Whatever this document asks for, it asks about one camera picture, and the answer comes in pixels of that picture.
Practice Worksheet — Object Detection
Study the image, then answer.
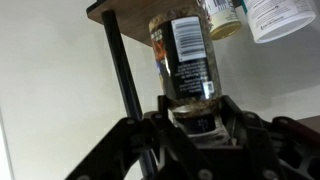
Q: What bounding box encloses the small printed tin can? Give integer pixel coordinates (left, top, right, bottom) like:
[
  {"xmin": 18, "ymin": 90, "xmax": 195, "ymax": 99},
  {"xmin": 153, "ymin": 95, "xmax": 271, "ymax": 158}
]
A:
[{"xmin": 203, "ymin": 0, "xmax": 243, "ymax": 41}]

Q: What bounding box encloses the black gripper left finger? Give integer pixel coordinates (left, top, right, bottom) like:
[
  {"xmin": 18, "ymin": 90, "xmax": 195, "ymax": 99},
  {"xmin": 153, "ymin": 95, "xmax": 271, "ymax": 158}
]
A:
[{"xmin": 64, "ymin": 95, "xmax": 195, "ymax": 180}]

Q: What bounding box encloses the black-framed wooden shelf unit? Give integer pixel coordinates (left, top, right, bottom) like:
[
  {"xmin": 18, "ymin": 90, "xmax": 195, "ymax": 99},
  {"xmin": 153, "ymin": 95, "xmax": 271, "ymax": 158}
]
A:
[{"xmin": 85, "ymin": 0, "xmax": 320, "ymax": 180}]

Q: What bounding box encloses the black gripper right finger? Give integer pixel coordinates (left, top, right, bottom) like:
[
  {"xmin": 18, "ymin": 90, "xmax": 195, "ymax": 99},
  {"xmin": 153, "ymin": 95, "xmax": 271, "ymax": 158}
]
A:
[{"xmin": 219, "ymin": 95, "xmax": 320, "ymax": 180}]

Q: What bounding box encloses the dark-label spice jar black lid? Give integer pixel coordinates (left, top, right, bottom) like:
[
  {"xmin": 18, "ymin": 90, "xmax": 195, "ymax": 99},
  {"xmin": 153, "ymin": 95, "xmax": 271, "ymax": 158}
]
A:
[{"xmin": 148, "ymin": 6, "xmax": 223, "ymax": 138}]

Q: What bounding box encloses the white plastic tub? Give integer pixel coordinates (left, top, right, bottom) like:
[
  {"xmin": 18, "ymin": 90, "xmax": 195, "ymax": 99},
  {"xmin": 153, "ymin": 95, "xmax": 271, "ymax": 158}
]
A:
[{"xmin": 241, "ymin": 0, "xmax": 317, "ymax": 44}]

